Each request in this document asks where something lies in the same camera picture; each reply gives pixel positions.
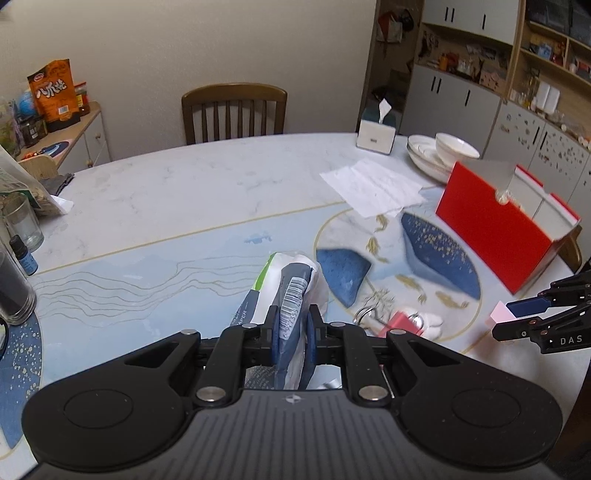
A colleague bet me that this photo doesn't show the pink eraser block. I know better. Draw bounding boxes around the pink eraser block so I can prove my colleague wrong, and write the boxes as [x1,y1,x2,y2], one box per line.
[486,301,517,338]

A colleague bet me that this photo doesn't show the green grey white pouch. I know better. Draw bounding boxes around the green grey white pouch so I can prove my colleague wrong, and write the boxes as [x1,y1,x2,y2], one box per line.
[230,252,329,390]

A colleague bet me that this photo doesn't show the pink binder clip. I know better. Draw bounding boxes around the pink binder clip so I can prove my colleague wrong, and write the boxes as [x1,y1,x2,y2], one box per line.
[353,304,425,338]

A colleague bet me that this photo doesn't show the red white cardboard box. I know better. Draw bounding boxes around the red white cardboard box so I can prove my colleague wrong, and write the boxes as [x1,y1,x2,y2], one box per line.
[437,160,581,294]

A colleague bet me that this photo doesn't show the white paper napkin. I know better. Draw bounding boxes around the white paper napkin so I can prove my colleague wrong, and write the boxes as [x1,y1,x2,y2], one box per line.
[321,157,440,218]

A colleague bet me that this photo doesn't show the white ceramic bowl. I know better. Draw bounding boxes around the white ceramic bowl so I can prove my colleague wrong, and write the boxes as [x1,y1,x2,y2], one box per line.
[435,133,481,168]

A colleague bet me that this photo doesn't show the white gold-rimmed plate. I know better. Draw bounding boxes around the white gold-rimmed plate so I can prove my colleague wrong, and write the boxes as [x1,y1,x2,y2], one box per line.
[407,134,452,184]

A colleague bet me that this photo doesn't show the green white tissue box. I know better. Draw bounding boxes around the green white tissue box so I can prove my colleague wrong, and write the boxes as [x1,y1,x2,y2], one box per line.
[356,99,397,155]

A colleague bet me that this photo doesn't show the small blue dropper bottle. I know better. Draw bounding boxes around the small blue dropper bottle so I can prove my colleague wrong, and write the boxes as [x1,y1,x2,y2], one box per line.
[9,235,38,276]

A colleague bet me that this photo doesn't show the tall glass jar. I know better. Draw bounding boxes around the tall glass jar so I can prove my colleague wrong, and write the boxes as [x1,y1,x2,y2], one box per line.
[0,244,37,326]

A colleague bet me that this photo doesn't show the far dark wooden chair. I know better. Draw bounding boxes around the far dark wooden chair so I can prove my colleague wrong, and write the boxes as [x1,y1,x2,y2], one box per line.
[181,82,287,145]

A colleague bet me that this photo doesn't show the white drawer sideboard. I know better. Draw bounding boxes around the white drawer sideboard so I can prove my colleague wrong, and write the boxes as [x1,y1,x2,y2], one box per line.
[17,101,111,174]

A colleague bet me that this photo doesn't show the clear drinking glass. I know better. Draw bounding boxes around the clear drinking glass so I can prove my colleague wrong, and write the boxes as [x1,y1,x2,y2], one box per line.
[1,192,44,252]

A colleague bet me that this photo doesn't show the red lidded jar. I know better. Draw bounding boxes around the red lidded jar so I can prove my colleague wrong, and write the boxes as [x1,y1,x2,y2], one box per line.
[74,82,90,116]

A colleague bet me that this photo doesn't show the orange snack bag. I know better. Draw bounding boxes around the orange snack bag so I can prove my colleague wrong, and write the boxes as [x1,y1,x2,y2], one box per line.
[27,59,80,133]

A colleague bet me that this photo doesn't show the white cabinet with black handles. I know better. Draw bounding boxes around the white cabinet with black handles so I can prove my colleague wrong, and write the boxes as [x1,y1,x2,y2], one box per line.
[399,65,501,154]

